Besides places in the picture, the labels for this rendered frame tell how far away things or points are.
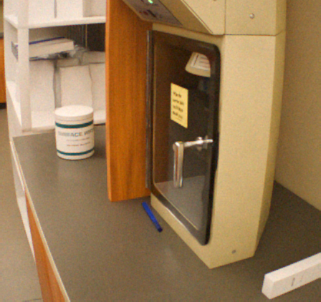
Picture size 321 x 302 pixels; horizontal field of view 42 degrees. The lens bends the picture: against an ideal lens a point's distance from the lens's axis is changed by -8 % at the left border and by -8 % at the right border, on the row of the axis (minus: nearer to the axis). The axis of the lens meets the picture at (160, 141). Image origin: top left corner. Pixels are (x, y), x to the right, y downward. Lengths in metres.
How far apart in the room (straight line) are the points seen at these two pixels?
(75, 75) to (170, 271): 1.27
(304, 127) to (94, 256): 0.67
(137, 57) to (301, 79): 0.46
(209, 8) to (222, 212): 0.38
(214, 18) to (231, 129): 0.20
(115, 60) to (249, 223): 0.49
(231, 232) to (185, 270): 0.12
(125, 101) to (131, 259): 0.39
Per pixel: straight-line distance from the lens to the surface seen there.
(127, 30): 1.08
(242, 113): 0.81
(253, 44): 0.80
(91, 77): 2.05
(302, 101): 1.26
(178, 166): 0.83
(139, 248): 0.99
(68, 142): 1.45
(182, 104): 0.90
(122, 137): 1.13
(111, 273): 0.92
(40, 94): 2.11
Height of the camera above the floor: 1.49
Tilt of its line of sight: 20 degrees down
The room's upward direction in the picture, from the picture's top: 1 degrees clockwise
